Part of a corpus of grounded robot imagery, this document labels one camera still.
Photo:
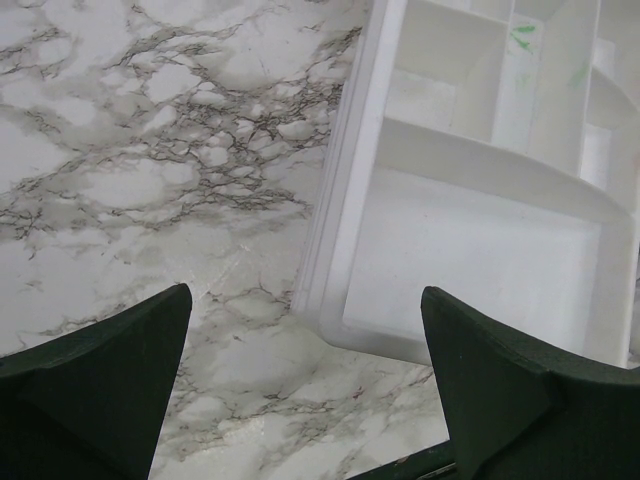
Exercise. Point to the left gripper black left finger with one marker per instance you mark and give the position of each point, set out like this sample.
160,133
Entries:
91,404

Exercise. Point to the white plastic drawer organizer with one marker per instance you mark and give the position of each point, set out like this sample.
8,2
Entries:
491,149

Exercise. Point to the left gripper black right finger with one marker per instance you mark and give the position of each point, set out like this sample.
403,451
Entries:
517,407

